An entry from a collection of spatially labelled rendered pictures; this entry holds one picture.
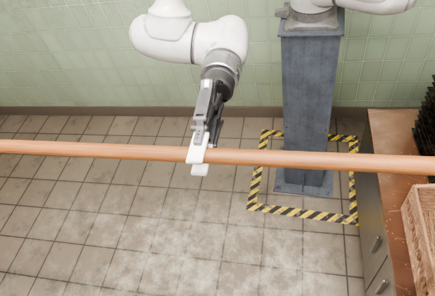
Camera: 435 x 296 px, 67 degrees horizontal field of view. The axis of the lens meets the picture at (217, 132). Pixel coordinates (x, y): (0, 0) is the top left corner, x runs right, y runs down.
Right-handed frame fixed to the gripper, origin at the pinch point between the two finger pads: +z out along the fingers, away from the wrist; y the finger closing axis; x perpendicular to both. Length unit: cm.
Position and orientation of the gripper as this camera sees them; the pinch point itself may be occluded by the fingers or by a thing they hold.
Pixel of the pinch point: (199, 153)
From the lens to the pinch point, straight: 61.3
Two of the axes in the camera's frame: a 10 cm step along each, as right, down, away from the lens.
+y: 1.7, 6.4, 7.5
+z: -1.8, 7.7, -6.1
